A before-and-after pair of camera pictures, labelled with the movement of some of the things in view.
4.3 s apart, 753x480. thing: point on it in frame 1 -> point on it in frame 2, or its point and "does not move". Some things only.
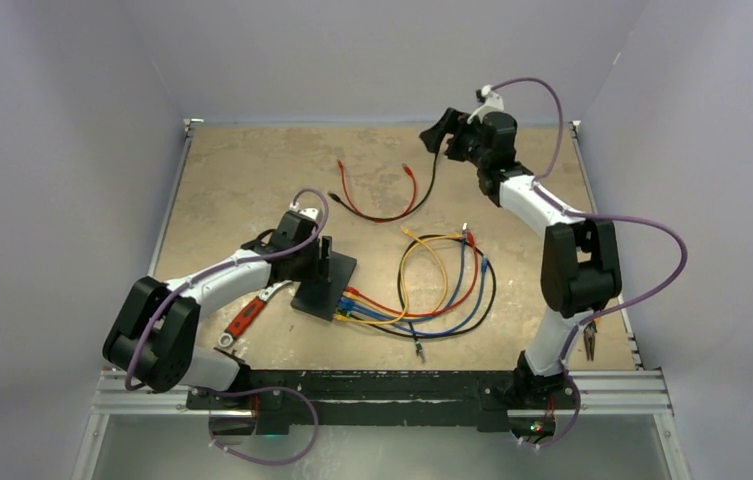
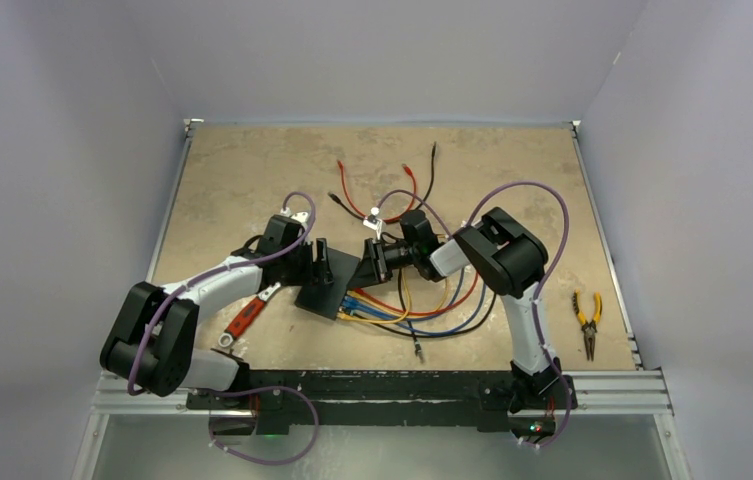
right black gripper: [435, 136] -> [373, 268]
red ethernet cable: [405, 167] does not move
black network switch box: [321, 298] does not move
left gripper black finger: [325, 251] does not move
